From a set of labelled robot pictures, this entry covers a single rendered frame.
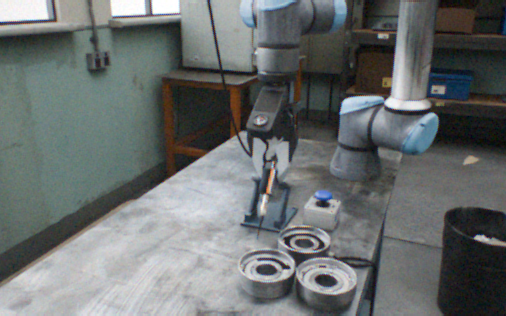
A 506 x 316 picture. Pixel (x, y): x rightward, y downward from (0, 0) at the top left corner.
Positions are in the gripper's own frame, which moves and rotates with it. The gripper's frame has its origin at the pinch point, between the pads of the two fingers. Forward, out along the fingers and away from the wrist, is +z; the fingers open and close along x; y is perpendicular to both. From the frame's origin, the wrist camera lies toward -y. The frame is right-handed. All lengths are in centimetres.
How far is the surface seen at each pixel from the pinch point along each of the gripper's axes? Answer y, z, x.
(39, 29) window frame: 86, -16, 144
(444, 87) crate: 347, 44, -38
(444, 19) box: 343, -13, -30
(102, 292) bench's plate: -23.3, 16.8, 22.9
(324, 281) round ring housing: -6.4, 15.8, -13.1
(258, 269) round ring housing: -8.8, 15.0, -1.1
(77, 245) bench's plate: -12.9, 16.9, 38.1
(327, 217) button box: 14.3, 13.8, -8.8
